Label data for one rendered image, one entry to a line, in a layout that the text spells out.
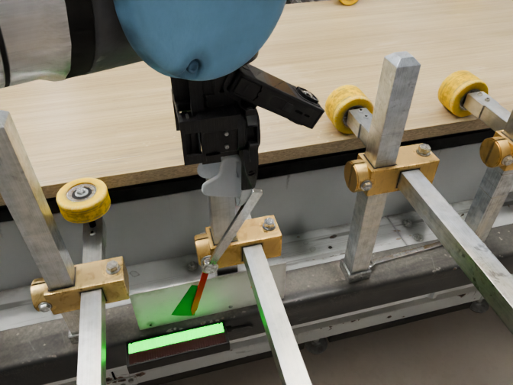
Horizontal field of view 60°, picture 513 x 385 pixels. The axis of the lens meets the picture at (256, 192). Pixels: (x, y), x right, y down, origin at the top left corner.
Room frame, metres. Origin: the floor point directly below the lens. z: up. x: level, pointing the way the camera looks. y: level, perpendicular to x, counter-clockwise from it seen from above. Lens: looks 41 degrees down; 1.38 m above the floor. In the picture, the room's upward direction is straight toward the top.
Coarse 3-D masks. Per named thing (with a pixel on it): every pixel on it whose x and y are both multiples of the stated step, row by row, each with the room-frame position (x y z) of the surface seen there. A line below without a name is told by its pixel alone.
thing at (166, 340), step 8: (200, 328) 0.42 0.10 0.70; (208, 328) 0.42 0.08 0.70; (216, 328) 0.42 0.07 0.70; (168, 336) 0.41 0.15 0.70; (176, 336) 0.41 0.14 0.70; (184, 336) 0.41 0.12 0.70; (192, 336) 0.41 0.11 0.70; (200, 336) 0.41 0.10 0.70; (128, 344) 0.39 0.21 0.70; (136, 344) 0.39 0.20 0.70; (144, 344) 0.39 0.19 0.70; (152, 344) 0.39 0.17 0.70; (160, 344) 0.39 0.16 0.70; (168, 344) 0.39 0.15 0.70
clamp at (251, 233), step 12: (264, 216) 0.52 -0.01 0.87; (240, 228) 0.49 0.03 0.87; (252, 228) 0.49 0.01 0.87; (276, 228) 0.49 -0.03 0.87; (204, 240) 0.47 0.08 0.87; (240, 240) 0.47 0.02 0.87; (252, 240) 0.47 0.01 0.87; (264, 240) 0.47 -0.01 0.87; (276, 240) 0.48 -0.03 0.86; (204, 252) 0.45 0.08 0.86; (228, 252) 0.46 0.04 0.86; (240, 252) 0.46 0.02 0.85; (264, 252) 0.47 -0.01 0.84; (276, 252) 0.48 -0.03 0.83; (228, 264) 0.46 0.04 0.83
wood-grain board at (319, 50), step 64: (384, 0) 1.52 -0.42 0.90; (448, 0) 1.52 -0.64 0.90; (512, 0) 1.52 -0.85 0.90; (256, 64) 1.03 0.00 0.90; (320, 64) 1.03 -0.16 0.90; (448, 64) 1.03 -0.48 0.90; (512, 64) 1.03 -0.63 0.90; (64, 128) 0.74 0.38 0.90; (128, 128) 0.74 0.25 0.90; (320, 128) 0.74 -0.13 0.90; (448, 128) 0.76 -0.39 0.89
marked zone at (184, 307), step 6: (192, 288) 0.44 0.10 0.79; (186, 294) 0.44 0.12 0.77; (192, 294) 0.44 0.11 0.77; (186, 300) 0.44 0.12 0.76; (192, 300) 0.44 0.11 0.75; (180, 306) 0.44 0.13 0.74; (186, 306) 0.44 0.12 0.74; (174, 312) 0.43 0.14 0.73; (180, 312) 0.44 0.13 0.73; (186, 312) 0.44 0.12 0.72
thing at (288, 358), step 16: (256, 256) 0.45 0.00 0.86; (256, 272) 0.42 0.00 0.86; (256, 288) 0.39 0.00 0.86; (272, 288) 0.39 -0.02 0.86; (272, 304) 0.36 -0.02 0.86; (272, 320) 0.33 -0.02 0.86; (288, 320) 0.33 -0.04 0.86; (272, 336) 0.31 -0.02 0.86; (288, 336) 0.31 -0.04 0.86; (272, 352) 0.30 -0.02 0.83; (288, 352) 0.29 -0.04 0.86; (288, 368) 0.27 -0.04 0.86; (304, 368) 0.27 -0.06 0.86; (288, 384) 0.25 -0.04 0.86; (304, 384) 0.25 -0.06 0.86
